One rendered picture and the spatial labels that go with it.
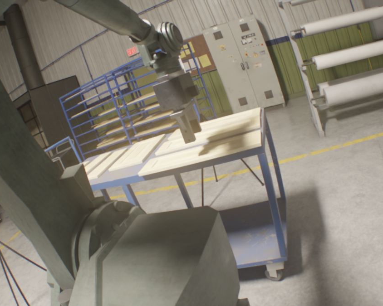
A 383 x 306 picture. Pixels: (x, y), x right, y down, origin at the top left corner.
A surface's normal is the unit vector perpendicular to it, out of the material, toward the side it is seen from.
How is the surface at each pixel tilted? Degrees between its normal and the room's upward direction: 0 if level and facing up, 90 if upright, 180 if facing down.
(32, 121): 90
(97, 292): 55
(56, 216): 80
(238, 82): 90
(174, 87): 90
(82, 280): 25
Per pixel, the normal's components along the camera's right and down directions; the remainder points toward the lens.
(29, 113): -0.29, 0.36
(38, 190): 0.80, -0.36
